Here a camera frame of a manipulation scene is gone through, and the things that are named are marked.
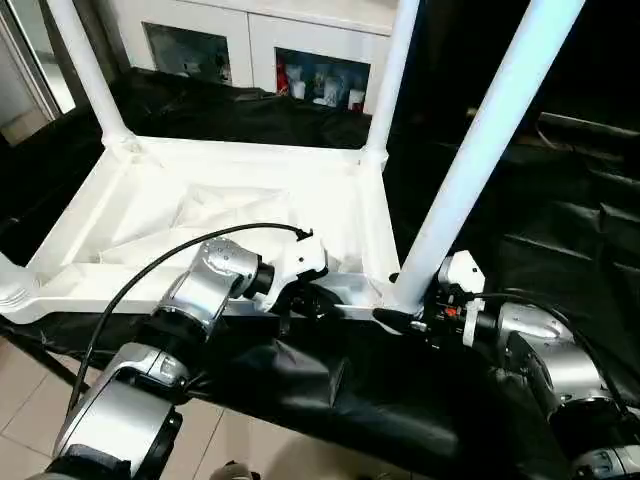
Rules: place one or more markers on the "white cabinet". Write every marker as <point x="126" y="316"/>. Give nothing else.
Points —
<point x="260" y="35"/>

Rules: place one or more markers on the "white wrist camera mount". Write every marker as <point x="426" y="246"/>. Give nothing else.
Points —
<point x="465" y="270"/>
<point x="302" y="260"/>

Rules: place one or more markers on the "black box with gold label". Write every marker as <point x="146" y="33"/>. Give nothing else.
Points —
<point x="440" y="50"/>

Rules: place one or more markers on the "white cup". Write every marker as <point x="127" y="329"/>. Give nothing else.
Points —
<point x="299" y="90"/>

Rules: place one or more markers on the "black rod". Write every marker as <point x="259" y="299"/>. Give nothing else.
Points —
<point x="595" y="125"/>

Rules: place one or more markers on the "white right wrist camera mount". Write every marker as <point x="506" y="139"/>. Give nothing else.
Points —
<point x="465" y="270"/>

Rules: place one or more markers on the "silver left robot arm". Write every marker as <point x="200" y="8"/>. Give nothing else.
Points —
<point x="200" y="290"/>

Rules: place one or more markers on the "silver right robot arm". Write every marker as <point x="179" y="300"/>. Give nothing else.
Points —
<point x="575" y="360"/>

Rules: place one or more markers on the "red bottle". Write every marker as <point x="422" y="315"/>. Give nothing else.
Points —
<point x="283" y="75"/>

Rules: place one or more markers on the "black mat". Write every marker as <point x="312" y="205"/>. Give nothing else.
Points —
<point x="550" y="200"/>

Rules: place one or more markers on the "grey curtain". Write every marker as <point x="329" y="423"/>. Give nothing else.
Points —
<point x="85" y="45"/>

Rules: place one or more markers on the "black stand foot bar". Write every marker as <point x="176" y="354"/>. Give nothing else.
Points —
<point x="50" y="362"/>

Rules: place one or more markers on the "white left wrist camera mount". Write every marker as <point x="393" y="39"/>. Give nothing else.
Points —
<point x="302" y="260"/>

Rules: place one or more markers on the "white plastic table top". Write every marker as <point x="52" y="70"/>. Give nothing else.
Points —
<point x="240" y="155"/>

